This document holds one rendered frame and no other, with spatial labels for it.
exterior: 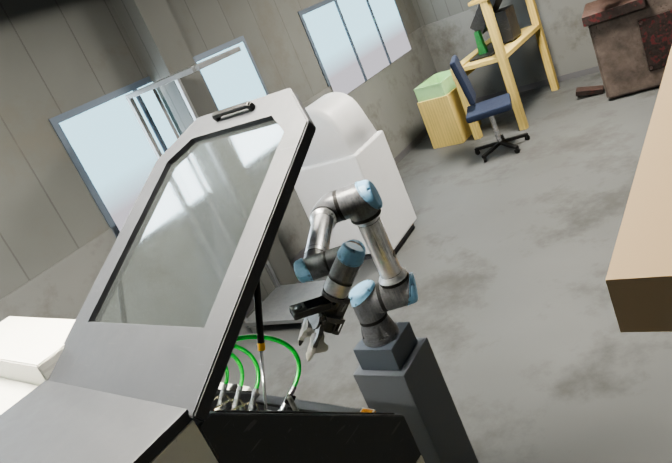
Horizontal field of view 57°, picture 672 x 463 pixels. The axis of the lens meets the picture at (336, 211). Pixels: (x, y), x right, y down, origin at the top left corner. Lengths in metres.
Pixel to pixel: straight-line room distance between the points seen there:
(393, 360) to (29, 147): 3.00
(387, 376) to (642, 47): 5.52
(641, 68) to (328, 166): 3.72
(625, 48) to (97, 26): 5.18
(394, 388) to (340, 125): 2.98
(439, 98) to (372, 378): 5.45
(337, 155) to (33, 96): 2.28
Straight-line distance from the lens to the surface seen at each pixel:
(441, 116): 7.65
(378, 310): 2.38
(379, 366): 2.48
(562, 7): 8.72
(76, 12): 5.07
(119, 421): 1.53
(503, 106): 6.57
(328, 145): 5.10
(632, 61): 7.35
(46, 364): 2.02
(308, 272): 1.85
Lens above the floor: 2.15
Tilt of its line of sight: 18 degrees down
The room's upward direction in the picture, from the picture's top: 23 degrees counter-clockwise
